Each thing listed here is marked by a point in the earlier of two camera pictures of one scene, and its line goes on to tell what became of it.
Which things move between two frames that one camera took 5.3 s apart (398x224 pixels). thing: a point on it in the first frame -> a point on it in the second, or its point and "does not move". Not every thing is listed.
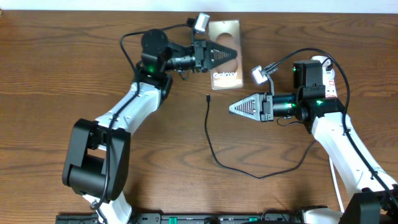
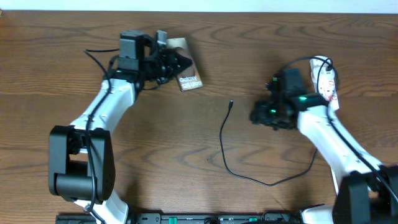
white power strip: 328,77 does not move
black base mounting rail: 187,218 does not move
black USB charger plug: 329,67 does not move
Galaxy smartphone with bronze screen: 229,75 -> 189,78
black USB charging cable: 237,170 -> 240,177
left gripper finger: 217,54 -> 181,63
